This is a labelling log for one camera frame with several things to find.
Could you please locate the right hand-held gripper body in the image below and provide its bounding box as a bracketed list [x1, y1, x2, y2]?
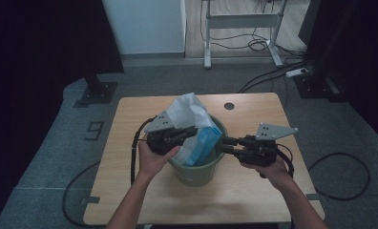
[239, 122, 300, 167]

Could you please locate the green plastic bin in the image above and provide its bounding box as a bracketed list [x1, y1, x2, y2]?
[167, 114, 229, 188]

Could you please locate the black stand base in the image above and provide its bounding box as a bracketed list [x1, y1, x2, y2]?
[73, 74, 118, 109]

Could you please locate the person's right hand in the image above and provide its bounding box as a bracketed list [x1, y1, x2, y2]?
[241, 156, 295, 192]

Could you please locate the black cables to power strip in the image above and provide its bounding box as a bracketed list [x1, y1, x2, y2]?
[237, 59, 312, 109]

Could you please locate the white metal stand frame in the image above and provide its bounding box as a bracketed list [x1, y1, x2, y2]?
[200, 0, 288, 70]

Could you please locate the tangle of black cables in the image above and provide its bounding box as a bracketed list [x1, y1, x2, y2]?
[199, 0, 307, 61]

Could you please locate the white blue-edged plastic bag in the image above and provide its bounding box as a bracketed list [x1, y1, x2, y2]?
[165, 92, 223, 168]

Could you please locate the black looped cable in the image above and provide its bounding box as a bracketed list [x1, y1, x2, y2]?
[307, 152, 371, 201]
[62, 161, 101, 227]

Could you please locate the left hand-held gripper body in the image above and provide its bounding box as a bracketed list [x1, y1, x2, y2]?
[144, 111, 182, 156]

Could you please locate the black stand with base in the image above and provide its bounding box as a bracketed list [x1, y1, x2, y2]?
[293, 0, 360, 103]

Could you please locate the white panel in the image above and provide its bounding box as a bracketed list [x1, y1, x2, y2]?
[101, 0, 187, 55]

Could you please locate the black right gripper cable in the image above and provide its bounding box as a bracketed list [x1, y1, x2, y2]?
[276, 143, 296, 179]

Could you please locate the white power strip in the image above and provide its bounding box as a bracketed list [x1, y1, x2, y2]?
[285, 67, 309, 78]

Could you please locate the dark curtain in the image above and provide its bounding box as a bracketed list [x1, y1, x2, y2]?
[0, 0, 125, 223]
[298, 0, 378, 152]

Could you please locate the person's left hand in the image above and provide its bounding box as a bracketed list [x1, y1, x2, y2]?
[136, 141, 181, 182]

